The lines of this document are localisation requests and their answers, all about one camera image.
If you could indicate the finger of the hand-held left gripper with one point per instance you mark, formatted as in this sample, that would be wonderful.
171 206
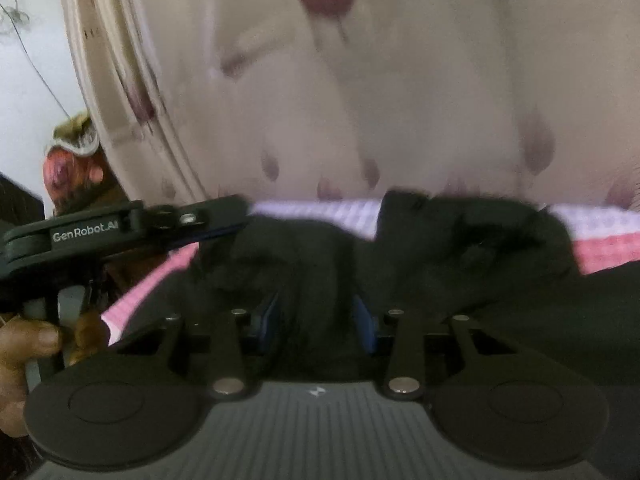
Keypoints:
210 212

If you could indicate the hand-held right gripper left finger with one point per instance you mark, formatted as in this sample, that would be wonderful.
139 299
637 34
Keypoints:
269 321

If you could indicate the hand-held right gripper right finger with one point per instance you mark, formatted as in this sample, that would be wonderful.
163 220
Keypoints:
362 327

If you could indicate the black jacket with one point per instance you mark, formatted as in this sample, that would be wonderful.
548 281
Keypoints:
450 270

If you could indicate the person's left hand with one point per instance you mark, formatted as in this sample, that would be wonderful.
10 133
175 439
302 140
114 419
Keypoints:
25 342

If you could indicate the pile of colourful cloth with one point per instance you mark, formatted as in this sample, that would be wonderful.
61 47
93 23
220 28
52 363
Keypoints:
70 160

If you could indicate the cream curtain with purple print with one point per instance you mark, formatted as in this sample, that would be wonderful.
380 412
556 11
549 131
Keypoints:
400 85

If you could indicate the pink checkered bedsheet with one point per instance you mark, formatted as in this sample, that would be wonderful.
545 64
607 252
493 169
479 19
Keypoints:
605 252

